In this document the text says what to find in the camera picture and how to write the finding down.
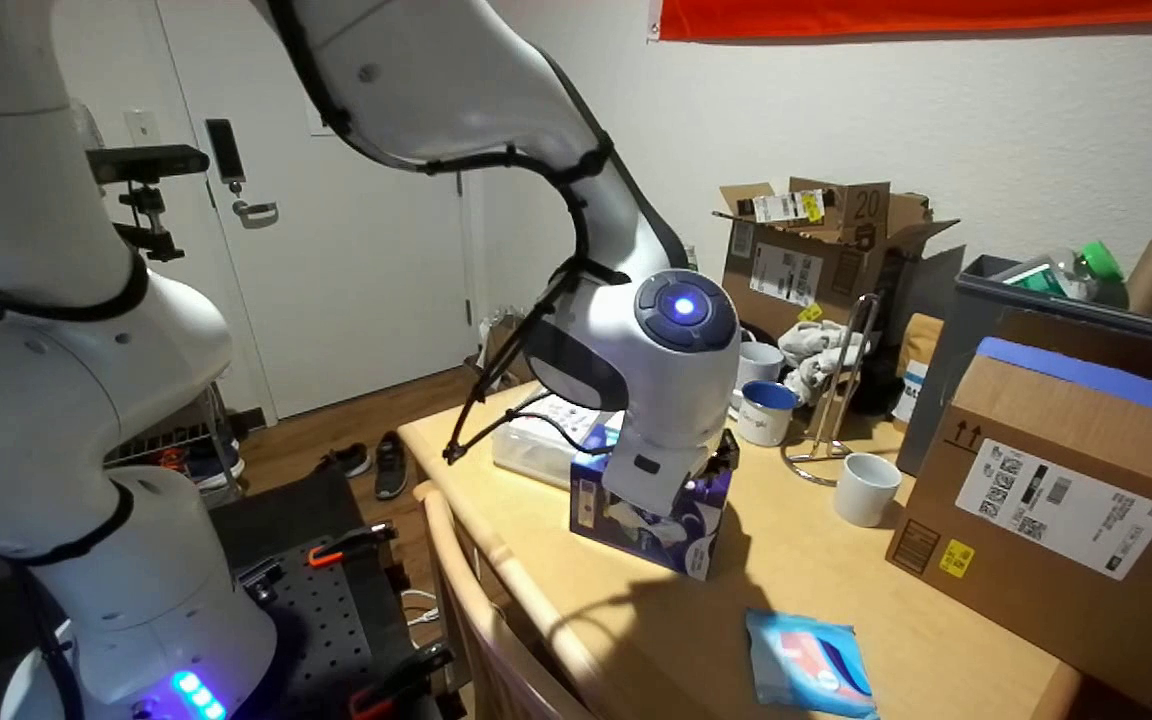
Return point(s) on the black door lock device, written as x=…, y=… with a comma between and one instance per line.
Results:
x=223, y=153

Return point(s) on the white mug with blue inside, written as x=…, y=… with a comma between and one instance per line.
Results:
x=766, y=417

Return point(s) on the red and black clamp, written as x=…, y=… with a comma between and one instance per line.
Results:
x=338, y=549

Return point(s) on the grey shelf cart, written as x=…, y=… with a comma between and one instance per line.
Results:
x=197, y=447

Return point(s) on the black camera on mount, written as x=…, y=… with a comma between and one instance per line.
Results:
x=151, y=161

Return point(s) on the open brown cardboard box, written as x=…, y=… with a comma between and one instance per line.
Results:
x=801, y=266

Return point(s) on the white door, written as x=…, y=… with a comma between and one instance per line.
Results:
x=338, y=295

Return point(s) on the small white cup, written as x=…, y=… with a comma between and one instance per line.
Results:
x=864, y=488

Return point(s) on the large labelled cardboard box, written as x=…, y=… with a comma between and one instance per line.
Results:
x=1071, y=562

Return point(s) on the small tan carton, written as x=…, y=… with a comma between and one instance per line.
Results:
x=920, y=346

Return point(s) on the black shoe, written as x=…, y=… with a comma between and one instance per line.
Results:
x=389, y=465
x=349, y=461

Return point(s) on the dark grey bin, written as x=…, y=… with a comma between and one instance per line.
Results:
x=960, y=346

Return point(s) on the green item in bin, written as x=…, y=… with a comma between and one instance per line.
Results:
x=1101, y=262

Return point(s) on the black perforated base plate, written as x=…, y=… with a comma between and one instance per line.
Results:
x=323, y=625

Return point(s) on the crumpled white cloth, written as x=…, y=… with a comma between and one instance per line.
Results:
x=817, y=349

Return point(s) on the teal packet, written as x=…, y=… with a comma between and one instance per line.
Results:
x=810, y=660

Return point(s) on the purple packet box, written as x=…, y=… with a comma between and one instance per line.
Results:
x=665, y=541

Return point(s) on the wooden slatted rack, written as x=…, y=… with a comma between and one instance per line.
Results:
x=468, y=625

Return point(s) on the red banner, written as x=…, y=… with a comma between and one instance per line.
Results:
x=939, y=17

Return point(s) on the plain white mug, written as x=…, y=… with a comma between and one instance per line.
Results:
x=761, y=360

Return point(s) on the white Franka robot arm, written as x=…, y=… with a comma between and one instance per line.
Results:
x=40, y=400

